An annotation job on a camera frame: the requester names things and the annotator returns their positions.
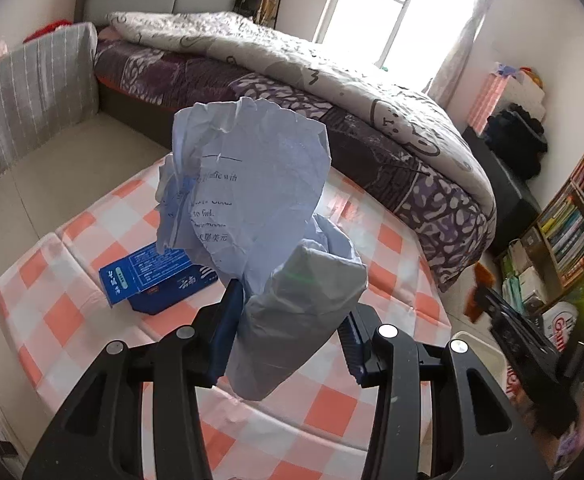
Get pile of colourful toys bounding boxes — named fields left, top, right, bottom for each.
left=493, top=61, right=543, bottom=89

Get white curtain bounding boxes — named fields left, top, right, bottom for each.
left=423, top=0, right=503, bottom=112

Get black low cabinet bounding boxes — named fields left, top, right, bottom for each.
left=462, top=126, right=542, bottom=262

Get blue cardboard box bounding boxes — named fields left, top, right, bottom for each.
left=98, top=241, right=219, bottom=317

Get stack of packets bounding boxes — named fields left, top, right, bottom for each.
left=499, top=240, right=550, bottom=311

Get white paper sheet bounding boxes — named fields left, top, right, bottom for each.
left=154, top=96, right=369, bottom=402

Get rows of books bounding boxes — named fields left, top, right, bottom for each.
left=539, top=135, right=584, bottom=286

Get white storage box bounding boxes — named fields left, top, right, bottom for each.
left=496, top=77, right=546, bottom=122

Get grey checked covered cabinet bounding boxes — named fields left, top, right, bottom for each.
left=0, top=22, right=99, bottom=175

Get pile of black clothing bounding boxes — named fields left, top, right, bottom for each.
left=484, top=104, right=548, bottom=179

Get white cartoon-print duvet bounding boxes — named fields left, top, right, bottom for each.
left=106, top=10, right=496, bottom=221

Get red cloth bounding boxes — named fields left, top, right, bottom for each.
left=23, top=19, right=71, bottom=44

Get red and white printed box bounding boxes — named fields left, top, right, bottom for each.
left=540, top=301, right=581, bottom=357

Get wooden bookshelf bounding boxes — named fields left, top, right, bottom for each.
left=496, top=104, right=584, bottom=311

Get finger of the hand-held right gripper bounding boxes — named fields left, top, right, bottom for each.
left=474, top=285, right=547, bottom=346

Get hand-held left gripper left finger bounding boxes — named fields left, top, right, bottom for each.
left=22, top=280, right=243, bottom=480

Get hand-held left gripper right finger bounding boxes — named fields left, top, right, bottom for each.
left=339, top=307, right=552, bottom=480

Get bed with purple sheet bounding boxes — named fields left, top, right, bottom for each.
left=93, top=37, right=498, bottom=292

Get table with checked tablecloth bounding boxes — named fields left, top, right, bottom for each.
left=0, top=152, right=453, bottom=480

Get white plastic bin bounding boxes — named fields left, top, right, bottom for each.
left=450, top=330, right=508, bottom=378

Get window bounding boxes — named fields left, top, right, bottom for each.
left=313, top=0, right=483, bottom=92

